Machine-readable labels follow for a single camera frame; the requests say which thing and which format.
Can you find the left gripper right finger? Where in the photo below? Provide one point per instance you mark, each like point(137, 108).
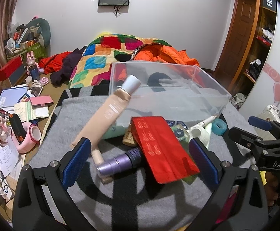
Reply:
point(238, 200)

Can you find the wooden shelf unit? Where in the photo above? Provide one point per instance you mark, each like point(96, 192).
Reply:
point(257, 49)

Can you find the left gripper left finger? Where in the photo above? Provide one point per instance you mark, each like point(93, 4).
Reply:
point(30, 208)

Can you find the red foil pouch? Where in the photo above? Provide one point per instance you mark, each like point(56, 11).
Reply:
point(166, 157)

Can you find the dark purple garment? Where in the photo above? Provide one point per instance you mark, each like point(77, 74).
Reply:
point(69, 63)

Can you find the wooden door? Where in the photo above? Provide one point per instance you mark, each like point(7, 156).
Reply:
point(236, 41)

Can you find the clear plastic storage box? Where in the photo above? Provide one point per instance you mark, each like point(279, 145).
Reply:
point(173, 91)

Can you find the pink bunny figure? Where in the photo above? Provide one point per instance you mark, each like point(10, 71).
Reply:
point(33, 68)

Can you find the white pen-like tube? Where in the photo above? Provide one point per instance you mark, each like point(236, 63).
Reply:
point(203, 123)

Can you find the orange puffer jacket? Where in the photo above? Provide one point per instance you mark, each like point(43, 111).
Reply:
point(157, 52)

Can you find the mint green tube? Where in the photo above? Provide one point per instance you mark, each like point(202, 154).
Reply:
point(114, 131)

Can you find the teal tape roll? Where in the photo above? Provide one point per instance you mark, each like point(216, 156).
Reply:
point(219, 127)

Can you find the beige cosmetic tube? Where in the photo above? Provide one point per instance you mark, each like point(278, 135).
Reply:
point(107, 114)

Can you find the green cardboard box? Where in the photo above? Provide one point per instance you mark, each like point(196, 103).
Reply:
point(39, 52)

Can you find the red long box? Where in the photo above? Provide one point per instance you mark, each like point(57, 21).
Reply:
point(10, 67)

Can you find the white tape roll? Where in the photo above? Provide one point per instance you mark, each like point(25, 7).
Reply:
point(202, 133)

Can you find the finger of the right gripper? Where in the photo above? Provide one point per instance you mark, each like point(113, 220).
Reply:
point(243, 138)
point(260, 123)

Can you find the grey neck pillow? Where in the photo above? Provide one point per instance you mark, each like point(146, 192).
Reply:
point(41, 31)

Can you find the purple cylindrical bottle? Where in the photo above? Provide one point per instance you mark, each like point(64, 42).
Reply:
point(120, 163)

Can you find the colourful checkered quilt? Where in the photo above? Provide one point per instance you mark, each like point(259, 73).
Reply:
point(95, 63)

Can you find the grey black blanket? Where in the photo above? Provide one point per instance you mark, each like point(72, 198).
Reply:
point(133, 200)

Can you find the pink headphones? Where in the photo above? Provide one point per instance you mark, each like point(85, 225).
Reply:
point(31, 138)

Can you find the blue book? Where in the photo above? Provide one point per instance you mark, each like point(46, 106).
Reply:
point(10, 96)

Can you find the pink flat box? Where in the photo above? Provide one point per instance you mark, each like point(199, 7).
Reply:
point(41, 101)

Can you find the red garment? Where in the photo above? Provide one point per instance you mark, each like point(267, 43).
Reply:
point(54, 63)

